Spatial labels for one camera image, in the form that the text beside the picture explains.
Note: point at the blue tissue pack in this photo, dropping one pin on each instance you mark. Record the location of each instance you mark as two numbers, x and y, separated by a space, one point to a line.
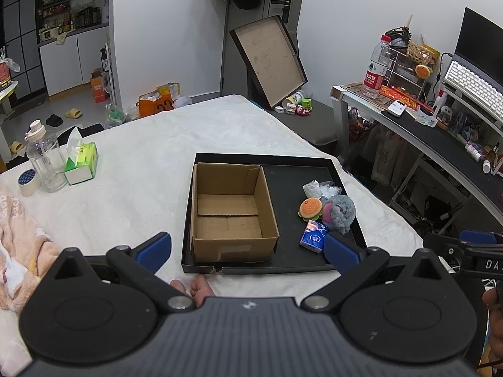
314 236

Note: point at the white keyboard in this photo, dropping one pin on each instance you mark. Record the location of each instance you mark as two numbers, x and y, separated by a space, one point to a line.
477 89

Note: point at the orange cardboard box on floor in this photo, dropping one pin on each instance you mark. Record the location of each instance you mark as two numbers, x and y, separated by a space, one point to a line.
97 85

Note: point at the black shallow tray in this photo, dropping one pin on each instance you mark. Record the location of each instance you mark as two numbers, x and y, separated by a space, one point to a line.
286 177

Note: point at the green tissue box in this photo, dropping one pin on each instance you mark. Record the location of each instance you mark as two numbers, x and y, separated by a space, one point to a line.
82 159

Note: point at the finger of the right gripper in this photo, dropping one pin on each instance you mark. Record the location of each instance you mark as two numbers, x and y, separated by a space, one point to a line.
442 246

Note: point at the orange shopping bag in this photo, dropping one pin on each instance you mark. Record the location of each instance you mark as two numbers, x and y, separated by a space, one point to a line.
160 100

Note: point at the brown cardboard box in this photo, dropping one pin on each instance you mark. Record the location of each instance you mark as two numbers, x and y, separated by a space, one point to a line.
232 216

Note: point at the black lid with brown inside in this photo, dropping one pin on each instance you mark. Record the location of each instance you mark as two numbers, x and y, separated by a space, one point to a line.
272 62

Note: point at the toys pile on bench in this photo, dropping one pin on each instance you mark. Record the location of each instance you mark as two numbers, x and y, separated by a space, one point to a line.
297 103

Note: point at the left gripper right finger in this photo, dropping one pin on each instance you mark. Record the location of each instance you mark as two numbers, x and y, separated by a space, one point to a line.
356 267

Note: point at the white tape roll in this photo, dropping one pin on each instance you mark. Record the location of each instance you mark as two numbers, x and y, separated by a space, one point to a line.
29 182

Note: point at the person right hand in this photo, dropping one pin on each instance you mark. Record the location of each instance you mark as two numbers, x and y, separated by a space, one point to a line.
495 340

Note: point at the clear water jar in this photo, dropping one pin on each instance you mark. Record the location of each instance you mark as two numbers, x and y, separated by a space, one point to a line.
46 157

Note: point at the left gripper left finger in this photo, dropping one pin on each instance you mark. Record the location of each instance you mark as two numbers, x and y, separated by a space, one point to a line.
137 267

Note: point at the plastic water bottle red label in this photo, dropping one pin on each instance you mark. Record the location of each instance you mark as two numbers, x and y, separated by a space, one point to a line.
379 64

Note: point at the clear plastic filling bag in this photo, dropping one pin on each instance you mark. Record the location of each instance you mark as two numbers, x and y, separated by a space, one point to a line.
328 189

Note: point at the white wad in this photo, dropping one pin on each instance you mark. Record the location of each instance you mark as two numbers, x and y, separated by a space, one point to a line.
312 189

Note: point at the black monitor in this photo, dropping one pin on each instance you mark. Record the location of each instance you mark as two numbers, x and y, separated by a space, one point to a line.
480 42

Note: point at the grey plush mouse toy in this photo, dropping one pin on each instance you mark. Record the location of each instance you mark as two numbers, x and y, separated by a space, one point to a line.
338 214

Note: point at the grey desk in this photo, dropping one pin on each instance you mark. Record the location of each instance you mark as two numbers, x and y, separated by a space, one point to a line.
439 146

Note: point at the white cabinet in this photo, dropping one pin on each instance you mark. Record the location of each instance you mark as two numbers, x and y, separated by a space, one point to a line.
70 64

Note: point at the clear acrylic organizer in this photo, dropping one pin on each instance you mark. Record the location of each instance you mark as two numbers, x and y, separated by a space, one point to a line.
408 76

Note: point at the yellow slipper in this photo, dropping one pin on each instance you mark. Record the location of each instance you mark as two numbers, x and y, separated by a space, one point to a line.
73 114

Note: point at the pink blanket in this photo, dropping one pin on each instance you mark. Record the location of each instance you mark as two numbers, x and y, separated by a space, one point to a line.
27 253

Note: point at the burger plush toy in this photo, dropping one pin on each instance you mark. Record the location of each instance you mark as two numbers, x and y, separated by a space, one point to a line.
310 209

